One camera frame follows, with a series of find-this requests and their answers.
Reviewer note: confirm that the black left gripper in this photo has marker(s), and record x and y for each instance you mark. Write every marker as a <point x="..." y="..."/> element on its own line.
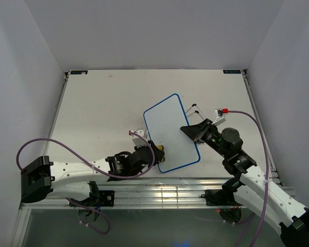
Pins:
<point x="158" y="157"/>

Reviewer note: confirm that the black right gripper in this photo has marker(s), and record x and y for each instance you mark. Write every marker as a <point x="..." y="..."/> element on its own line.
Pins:
<point x="198" y="131"/>

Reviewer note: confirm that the yellow whiteboard eraser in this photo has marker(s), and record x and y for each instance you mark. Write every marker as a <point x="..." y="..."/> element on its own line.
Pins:
<point x="162" y="153"/>

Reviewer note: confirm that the blue framed small whiteboard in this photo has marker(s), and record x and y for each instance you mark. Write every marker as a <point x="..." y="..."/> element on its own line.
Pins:
<point x="163" y="122"/>

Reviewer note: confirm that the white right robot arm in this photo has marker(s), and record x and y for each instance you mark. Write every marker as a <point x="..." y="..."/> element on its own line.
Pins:
<point x="251" y="188"/>

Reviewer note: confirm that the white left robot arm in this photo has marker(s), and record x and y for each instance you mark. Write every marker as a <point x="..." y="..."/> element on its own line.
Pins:
<point x="44" y="178"/>

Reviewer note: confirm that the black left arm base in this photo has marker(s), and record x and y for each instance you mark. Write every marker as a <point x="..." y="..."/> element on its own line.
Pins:
<point x="103" y="198"/>

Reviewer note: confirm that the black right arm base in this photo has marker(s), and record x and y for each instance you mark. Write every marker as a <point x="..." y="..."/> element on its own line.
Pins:
<point x="219" y="197"/>

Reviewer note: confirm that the blue label sticker right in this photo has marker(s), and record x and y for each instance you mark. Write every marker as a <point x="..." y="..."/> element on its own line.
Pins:
<point x="232" y="71"/>

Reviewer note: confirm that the blue label sticker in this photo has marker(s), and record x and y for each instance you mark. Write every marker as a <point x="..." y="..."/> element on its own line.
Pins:
<point x="232" y="71"/>
<point x="79" y="72"/>

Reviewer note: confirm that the blue label sticker left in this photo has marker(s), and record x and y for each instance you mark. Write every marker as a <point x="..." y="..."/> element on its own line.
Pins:
<point x="79" y="72"/>

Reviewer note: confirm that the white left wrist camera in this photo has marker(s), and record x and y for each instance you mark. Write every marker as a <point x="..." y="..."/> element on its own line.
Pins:
<point x="139" y="137"/>

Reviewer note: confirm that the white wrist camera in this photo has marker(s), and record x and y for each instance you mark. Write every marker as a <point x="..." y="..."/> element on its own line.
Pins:
<point x="139" y="137"/>
<point x="220" y="116"/>

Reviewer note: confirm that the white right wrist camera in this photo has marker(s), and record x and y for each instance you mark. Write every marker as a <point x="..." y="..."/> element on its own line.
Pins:
<point x="220" y="116"/>

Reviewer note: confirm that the aluminium table frame rails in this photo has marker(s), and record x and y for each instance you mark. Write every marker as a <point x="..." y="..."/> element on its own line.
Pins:
<point x="137" y="194"/>

